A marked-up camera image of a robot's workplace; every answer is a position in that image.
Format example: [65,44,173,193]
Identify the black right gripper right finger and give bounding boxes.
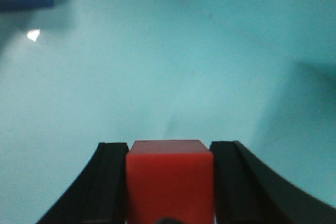
[209,141,335,223]

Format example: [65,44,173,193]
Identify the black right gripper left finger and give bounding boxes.
[38,143,128,223]

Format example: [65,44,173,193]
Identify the red cube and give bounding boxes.
[126,140,214,223]

